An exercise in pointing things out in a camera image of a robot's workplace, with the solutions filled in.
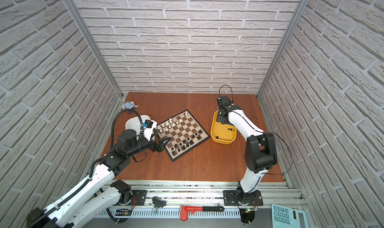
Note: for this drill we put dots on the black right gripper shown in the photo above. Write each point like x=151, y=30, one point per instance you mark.
x=219, y=117

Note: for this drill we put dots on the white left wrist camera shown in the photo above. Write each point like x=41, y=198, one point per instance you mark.
x=149, y=126

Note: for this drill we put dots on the small black bracket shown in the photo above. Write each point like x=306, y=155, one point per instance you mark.
x=157, y=204

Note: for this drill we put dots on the white plastic bin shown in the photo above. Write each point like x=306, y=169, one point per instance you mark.
x=134, y=123

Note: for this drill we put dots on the grey pencil sharpener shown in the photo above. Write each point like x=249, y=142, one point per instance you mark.
x=129, y=105

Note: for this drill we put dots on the red black clamp tool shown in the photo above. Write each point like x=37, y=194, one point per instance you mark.
x=185, y=211

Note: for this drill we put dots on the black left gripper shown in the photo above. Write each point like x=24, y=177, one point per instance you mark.
x=157, y=146

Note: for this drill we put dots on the yellow plastic bin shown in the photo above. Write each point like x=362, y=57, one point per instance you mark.
x=227, y=133

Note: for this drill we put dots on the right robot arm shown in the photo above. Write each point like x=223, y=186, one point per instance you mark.
x=260, y=151

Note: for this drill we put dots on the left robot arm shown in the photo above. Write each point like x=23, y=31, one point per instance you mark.
x=80, y=204

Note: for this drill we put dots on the folding chess board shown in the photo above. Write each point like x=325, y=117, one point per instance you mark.
x=186, y=134

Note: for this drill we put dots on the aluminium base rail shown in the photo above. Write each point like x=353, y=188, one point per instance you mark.
x=198, y=194

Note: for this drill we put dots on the teal calculator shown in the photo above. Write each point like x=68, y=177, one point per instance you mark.
x=284, y=217

